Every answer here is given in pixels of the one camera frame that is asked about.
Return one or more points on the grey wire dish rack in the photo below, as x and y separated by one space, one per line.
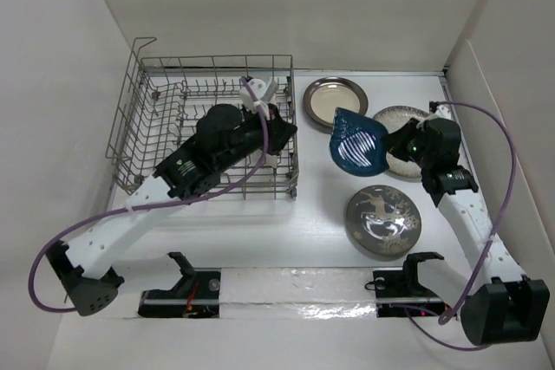
163 97

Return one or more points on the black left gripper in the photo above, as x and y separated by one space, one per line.
281 131

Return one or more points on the cream divided plate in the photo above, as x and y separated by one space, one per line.
271 161

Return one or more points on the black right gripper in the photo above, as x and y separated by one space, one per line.
395 141

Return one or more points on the blue leaf-shaped dish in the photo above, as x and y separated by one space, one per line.
356 144

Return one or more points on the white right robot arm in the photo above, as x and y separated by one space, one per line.
498 303

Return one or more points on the grey plate with gold tree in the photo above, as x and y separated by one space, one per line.
383 221

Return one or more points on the speckled beige round plate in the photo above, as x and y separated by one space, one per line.
394 118

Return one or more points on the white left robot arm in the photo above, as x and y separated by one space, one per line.
85 265

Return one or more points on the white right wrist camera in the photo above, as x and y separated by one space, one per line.
437 110

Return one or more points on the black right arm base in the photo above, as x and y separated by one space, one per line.
399 293

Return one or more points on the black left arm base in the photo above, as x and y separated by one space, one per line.
194 296

